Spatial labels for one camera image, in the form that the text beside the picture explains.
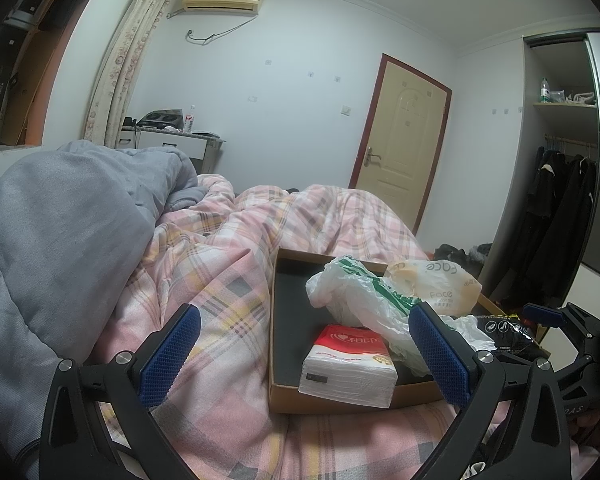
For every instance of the white shelf clutter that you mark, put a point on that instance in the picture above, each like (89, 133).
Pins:
(572, 98)

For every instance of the brown cardboard box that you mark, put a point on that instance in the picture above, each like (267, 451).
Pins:
(290, 400)

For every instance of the white red-topped tissue pack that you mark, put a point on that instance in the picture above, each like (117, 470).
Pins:
(345, 375)

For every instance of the white green-printed plastic bag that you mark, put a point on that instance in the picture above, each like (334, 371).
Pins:
(360, 300)

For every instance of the black hanging jacket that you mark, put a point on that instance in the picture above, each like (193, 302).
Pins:
(542, 195)
(575, 220)

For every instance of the small black box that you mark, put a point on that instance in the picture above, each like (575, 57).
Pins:
(128, 122)

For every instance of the pink plaid quilt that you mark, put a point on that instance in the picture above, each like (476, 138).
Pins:
(220, 270)

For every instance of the white nightstand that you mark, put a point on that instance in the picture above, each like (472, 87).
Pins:
(180, 147)

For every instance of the clear plastic bottle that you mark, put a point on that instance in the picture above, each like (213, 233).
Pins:
(544, 92)

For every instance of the white wardrobe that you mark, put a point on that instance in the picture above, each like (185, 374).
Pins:
(565, 60)

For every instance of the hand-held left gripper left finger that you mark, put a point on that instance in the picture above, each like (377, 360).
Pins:
(172, 355)

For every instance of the black electronic device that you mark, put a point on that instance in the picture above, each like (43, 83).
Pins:
(160, 121)

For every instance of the beige tissue pack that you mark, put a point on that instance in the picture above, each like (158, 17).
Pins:
(445, 285)

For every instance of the grey blanket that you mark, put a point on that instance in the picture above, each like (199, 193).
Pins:
(55, 235)

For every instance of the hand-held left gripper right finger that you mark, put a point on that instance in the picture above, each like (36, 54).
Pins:
(440, 355)

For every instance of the flat dark object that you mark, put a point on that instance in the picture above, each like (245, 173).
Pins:
(207, 133)

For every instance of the white light switch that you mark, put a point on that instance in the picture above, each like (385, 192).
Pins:
(346, 110)

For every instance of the cream door with red frame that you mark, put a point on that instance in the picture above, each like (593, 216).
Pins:
(400, 150)

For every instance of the black plastic packet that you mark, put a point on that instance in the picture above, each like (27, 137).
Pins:
(510, 335)

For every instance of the cream floral curtain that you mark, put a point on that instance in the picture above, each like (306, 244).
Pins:
(125, 75)

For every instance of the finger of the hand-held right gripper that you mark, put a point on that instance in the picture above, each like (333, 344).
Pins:
(542, 315)

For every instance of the dark clothes pile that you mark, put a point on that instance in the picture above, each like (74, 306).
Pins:
(460, 260)

